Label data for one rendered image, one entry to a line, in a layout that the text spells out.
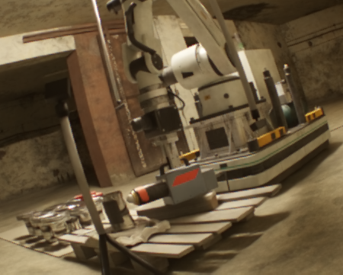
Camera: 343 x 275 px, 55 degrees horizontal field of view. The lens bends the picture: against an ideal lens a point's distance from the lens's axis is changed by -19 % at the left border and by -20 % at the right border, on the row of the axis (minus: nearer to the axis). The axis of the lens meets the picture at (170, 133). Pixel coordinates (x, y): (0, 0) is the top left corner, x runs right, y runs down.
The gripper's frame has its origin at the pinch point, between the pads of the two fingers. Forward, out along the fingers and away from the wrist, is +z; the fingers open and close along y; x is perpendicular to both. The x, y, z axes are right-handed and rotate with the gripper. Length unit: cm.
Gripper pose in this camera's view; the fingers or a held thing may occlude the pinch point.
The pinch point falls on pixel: (173, 161)
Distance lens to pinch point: 213.1
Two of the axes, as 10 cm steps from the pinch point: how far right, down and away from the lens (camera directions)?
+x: -8.6, 2.7, -4.3
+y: -4.1, 1.2, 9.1
